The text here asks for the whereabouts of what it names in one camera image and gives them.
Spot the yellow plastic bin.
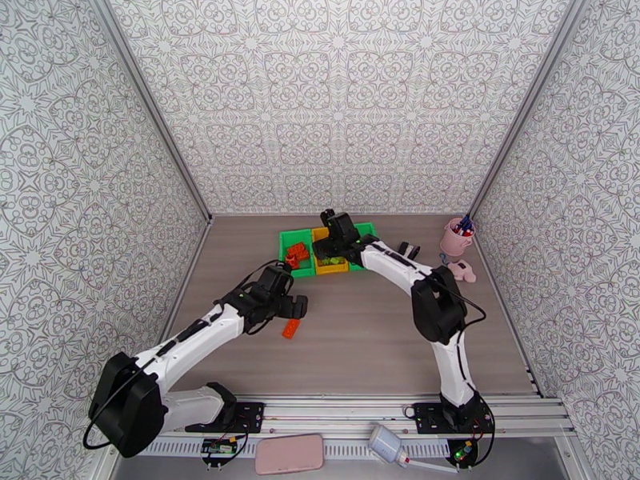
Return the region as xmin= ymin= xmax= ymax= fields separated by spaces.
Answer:
xmin=310 ymin=226 xmax=351 ymax=276

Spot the green plastic bin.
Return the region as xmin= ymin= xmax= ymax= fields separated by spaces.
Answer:
xmin=348 ymin=222 xmax=378 ymax=272
xmin=278 ymin=228 xmax=317 ymax=280

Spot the pink pen cup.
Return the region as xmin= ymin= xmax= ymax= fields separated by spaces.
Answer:
xmin=439 ymin=217 xmax=477 ymax=258

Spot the pink plush toy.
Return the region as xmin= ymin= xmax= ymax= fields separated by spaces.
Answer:
xmin=439 ymin=253 xmax=478 ymax=285

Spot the pink phone case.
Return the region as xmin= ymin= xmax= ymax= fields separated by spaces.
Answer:
xmin=254 ymin=433 xmax=325 ymax=476

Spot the left circuit board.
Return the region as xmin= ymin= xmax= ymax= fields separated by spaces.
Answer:
xmin=199 ymin=434 xmax=250 ymax=469

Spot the circuit board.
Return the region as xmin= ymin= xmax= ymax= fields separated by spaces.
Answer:
xmin=199 ymin=434 xmax=250 ymax=469
xmin=446 ymin=437 xmax=482 ymax=469

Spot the white plastic bottle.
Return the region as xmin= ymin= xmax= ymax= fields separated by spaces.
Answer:
xmin=367 ymin=424 xmax=407 ymax=467

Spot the right circuit board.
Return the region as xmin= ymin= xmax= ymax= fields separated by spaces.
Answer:
xmin=446 ymin=437 xmax=482 ymax=469

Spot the aluminium side rail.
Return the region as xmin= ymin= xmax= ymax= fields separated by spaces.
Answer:
xmin=470 ymin=233 xmax=546 ymax=398
xmin=134 ymin=215 xmax=216 ymax=397

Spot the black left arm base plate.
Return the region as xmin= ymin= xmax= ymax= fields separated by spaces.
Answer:
xmin=185 ymin=401 xmax=266 ymax=434

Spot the aluminium front rail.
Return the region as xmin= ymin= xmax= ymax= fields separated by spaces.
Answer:
xmin=107 ymin=393 xmax=576 ymax=441

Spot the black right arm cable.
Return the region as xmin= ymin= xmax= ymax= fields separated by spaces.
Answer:
xmin=434 ymin=278 xmax=497 ymax=467

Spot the white slotted cable duct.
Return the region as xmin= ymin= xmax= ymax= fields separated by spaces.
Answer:
xmin=145 ymin=438 xmax=451 ymax=460

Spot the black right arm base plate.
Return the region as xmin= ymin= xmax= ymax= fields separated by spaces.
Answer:
xmin=403 ymin=401 xmax=495 ymax=436

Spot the aluminium frame post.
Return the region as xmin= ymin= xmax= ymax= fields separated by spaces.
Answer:
xmin=467 ymin=0 xmax=587 ymax=220
xmin=87 ymin=0 xmax=214 ymax=225

